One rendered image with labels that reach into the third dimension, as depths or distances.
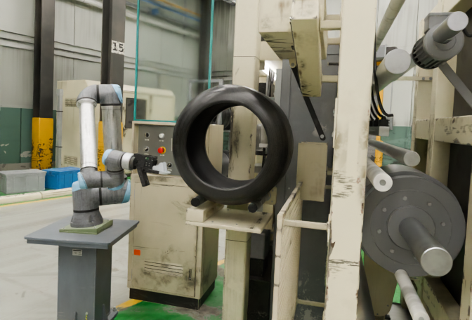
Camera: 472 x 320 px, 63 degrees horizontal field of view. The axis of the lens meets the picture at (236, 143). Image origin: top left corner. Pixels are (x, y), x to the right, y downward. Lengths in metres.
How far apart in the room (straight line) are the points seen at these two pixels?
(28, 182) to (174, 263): 4.72
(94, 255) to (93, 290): 0.21
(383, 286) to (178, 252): 1.31
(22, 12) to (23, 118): 2.37
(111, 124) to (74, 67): 8.41
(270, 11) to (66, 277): 1.90
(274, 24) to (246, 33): 0.68
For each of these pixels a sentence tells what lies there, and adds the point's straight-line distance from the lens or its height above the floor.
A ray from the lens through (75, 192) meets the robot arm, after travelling 2.50.
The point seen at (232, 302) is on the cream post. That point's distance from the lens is 2.38.
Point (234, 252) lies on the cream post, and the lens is 2.27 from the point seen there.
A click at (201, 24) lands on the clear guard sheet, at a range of 2.68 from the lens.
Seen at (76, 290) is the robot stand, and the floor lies 0.25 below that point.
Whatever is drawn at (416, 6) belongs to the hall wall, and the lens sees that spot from 11.44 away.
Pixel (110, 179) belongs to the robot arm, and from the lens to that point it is 2.17.
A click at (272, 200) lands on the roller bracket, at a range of 2.13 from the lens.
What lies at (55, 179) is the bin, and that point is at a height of 0.18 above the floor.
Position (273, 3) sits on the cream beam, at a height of 1.74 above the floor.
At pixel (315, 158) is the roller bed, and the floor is 1.12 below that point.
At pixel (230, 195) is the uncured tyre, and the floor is 0.95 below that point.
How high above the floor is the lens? 1.29
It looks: 3 degrees down
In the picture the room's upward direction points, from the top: 3 degrees clockwise
